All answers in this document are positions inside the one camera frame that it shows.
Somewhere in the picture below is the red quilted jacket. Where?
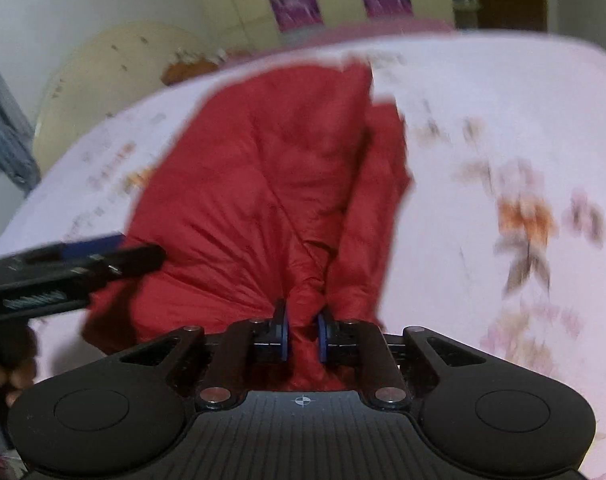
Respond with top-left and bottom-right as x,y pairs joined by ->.
82,62 -> 411,391

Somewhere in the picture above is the person's left hand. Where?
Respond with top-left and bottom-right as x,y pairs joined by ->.
0,322 -> 38,408

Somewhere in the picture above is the grey curtain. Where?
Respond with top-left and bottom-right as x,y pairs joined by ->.
0,74 -> 41,194

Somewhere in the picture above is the cream wooden headboard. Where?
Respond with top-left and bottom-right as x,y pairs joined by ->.
32,21 -> 211,174

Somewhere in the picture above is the white floral bed quilt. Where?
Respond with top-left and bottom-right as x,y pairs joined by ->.
0,32 -> 606,479

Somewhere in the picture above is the pink bed sheet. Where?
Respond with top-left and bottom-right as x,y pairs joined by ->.
225,16 -> 457,66

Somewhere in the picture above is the purple poster lower left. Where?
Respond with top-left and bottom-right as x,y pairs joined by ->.
269,0 -> 323,32

